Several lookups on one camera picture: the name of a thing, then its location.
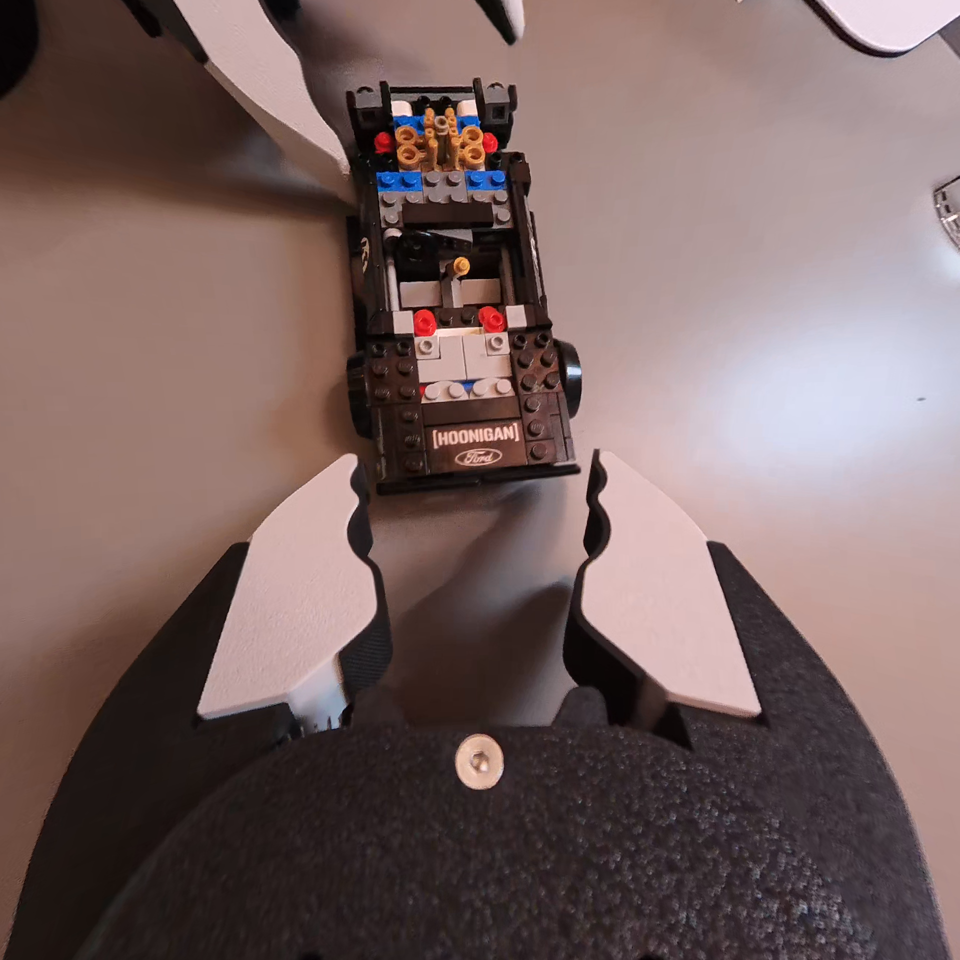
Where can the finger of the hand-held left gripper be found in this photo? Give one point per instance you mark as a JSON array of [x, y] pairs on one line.
[[506, 15], [255, 60]]

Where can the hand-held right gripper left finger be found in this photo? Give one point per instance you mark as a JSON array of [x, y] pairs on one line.
[[292, 600]]

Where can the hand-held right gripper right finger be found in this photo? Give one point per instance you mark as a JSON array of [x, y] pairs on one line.
[[660, 600]]

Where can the partly built lego car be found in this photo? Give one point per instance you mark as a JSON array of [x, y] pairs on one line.
[[465, 360]]

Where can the transparent lego windshield piece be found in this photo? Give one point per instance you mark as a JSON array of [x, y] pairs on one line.
[[951, 217]]

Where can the book stand with white base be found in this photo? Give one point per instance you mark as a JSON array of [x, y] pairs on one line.
[[885, 22]]

